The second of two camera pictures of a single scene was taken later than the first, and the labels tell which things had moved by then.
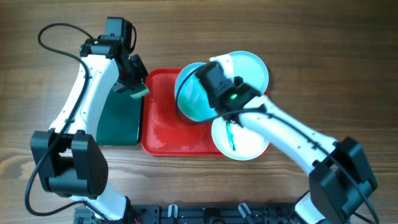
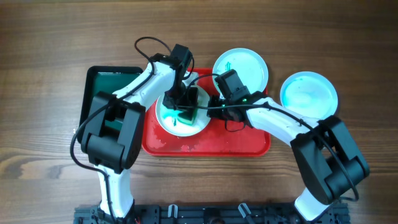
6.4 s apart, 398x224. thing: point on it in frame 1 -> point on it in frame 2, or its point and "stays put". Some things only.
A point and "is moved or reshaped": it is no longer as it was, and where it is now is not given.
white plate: (189, 96) is moved or reshaped
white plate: (235, 142) -> (166, 117)
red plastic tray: (163, 132) stays put
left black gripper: (142, 73) -> (188, 105)
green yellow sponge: (141, 91) is moved or reshaped
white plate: (252, 70) stays put
